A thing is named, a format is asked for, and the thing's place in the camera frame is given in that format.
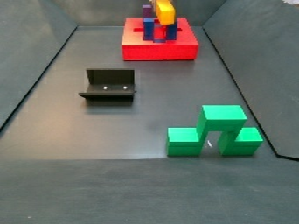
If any purple U-shaped block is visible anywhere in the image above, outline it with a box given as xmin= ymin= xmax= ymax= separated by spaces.
xmin=143 ymin=4 xmax=153 ymax=18

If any yellow rectangular block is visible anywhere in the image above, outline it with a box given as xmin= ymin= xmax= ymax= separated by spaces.
xmin=152 ymin=0 xmax=175 ymax=25

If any green stepped arch block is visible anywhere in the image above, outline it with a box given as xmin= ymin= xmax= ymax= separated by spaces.
xmin=167 ymin=105 xmax=263 ymax=157

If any red board base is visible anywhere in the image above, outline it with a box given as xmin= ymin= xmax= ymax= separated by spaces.
xmin=121 ymin=18 xmax=200 ymax=60

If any blue U-shaped block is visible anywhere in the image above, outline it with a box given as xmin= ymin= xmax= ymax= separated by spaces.
xmin=143 ymin=17 xmax=177 ymax=43

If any black angled bracket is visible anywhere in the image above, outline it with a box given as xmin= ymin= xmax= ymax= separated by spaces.
xmin=79 ymin=68 xmax=136 ymax=99

